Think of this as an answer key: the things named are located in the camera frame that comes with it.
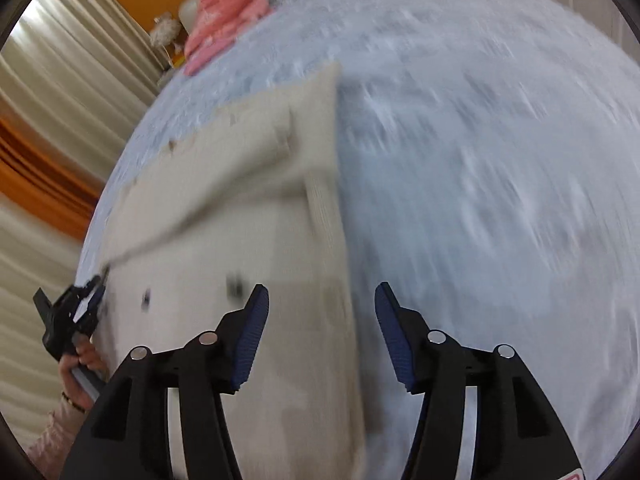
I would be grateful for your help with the small folded pink cloth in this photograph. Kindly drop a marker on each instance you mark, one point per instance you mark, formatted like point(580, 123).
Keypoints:
point(197, 64)

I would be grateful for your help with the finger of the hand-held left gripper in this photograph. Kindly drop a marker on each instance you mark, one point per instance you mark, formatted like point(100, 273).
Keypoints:
point(98, 300)
point(86, 287)

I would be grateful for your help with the pink blanket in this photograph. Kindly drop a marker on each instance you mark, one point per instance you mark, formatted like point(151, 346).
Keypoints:
point(230, 10)

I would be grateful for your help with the blue butterfly print bed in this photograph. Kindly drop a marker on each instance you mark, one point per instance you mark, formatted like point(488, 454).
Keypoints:
point(475, 160)

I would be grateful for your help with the person's left forearm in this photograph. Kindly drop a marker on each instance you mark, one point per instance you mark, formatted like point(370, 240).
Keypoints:
point(52, 435)

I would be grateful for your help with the beige fleece garment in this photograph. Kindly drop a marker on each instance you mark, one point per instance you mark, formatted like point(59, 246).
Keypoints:
point(225, 210)

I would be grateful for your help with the beige pleated curtain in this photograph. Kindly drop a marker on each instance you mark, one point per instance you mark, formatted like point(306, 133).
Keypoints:
point(75, 50)
point(35, 320)

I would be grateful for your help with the white feathery table lamp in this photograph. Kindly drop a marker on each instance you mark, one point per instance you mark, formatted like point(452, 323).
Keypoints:
point(164, 31)

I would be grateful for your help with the person's left hand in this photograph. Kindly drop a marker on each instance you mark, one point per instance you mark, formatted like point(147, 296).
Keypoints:
point(87, 357)

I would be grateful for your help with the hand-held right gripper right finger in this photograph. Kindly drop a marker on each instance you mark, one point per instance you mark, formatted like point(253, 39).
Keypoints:
point(395, 345)

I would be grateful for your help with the orange curtain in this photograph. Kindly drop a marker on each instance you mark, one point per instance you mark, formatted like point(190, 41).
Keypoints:
point(40, 170)

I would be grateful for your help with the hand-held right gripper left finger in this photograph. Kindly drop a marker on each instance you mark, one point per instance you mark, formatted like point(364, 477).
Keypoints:
point(250, 345)

